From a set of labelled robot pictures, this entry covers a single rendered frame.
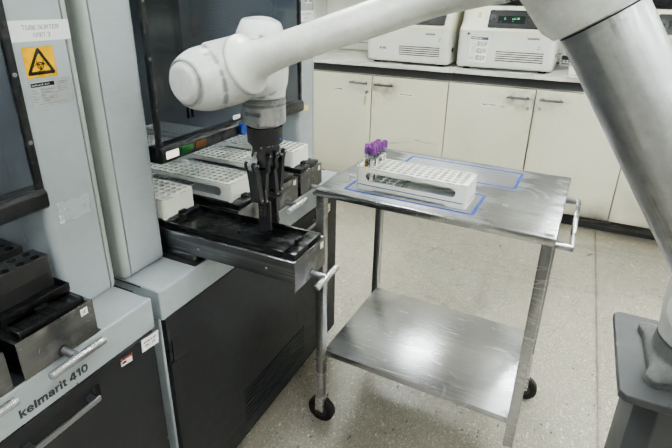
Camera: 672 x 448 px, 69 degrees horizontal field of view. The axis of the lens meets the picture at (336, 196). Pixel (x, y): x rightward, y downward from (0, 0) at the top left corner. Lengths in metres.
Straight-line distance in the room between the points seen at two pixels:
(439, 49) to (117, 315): 2.59
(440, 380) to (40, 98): 1.21
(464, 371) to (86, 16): 1.30
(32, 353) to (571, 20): 0.88
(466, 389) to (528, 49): 2.11
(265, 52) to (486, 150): 2.54
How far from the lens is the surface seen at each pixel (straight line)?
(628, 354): 1.08
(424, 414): 1.83
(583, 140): 3.18
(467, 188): 1.22
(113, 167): 1.05
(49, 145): 0.96
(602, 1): 0.63
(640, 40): 0.66
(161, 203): 1.18
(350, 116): 3.47
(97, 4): 1.01
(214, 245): 1.09
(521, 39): 3.12
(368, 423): 1.78
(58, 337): 0.95
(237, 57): 0.83
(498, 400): 1.52
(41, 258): 0.97
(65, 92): 0.96
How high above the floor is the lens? 1.30
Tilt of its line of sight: 22 degrees down
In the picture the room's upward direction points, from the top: 1 degrees clockwise
